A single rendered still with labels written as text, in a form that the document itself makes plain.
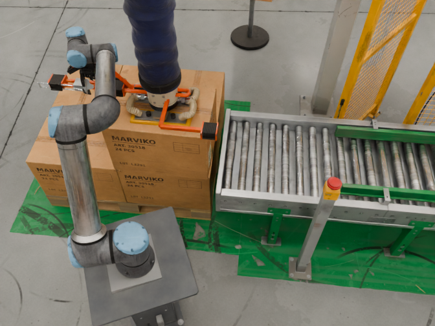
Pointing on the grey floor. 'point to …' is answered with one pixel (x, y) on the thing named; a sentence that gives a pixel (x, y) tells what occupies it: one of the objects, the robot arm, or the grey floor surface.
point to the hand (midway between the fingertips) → (89, 85)
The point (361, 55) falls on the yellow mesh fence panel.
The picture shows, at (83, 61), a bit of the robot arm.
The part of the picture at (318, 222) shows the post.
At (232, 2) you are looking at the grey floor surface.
